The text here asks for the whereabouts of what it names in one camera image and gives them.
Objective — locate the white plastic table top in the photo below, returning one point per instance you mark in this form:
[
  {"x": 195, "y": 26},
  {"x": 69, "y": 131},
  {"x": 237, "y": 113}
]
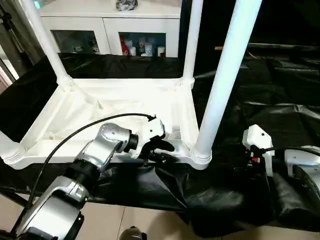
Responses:
[{"x": 100, "y": 110}]

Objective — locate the white plastic table leg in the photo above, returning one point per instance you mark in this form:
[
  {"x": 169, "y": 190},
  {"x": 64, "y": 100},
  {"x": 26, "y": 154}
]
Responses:
[
  {"x": 227, "y": 70},
  {"x": 9, "y": 147},
  {"x": 192, "y": 40},
  {"x": 45, "y": 40}
]

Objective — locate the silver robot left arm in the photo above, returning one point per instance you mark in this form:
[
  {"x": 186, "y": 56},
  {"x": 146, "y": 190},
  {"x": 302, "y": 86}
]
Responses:
[{"x": 95, "y": 155}]

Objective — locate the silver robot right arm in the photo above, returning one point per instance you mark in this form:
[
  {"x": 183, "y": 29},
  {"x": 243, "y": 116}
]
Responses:
[{"x": 302, "y": 170}]

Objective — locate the black mat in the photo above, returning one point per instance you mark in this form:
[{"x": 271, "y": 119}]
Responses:
[{"x": 260, "y": 110}]

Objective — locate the black robot left foot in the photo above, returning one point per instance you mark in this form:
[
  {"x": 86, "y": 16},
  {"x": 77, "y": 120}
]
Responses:
[{"x": 133, "y": 234}]

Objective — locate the dark grey bar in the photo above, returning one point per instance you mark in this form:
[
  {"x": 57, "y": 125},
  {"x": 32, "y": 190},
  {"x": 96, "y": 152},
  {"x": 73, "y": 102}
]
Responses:
[{"x": 280, "y": 47}]

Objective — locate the white glass-door cabinet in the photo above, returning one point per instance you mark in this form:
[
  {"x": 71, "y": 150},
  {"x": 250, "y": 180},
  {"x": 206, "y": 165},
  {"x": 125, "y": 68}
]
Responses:
[{"x": 110, "y": 27}]

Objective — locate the shiny silver ornament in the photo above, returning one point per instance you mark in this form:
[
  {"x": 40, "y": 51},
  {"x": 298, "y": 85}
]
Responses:
[{"x": 126, "y": 4}]

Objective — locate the grey metal rack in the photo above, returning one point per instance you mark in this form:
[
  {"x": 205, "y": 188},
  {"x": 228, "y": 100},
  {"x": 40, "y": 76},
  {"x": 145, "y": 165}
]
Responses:
[{"x": 20, "y": 30}]

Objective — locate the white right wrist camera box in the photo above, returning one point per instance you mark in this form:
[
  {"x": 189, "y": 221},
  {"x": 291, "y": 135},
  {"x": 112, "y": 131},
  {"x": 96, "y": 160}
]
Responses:
[{"x": 260, "y": 142}]

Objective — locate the black folding table frame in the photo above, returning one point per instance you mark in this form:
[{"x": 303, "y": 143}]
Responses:
[{"x": 12, "y": 205}]

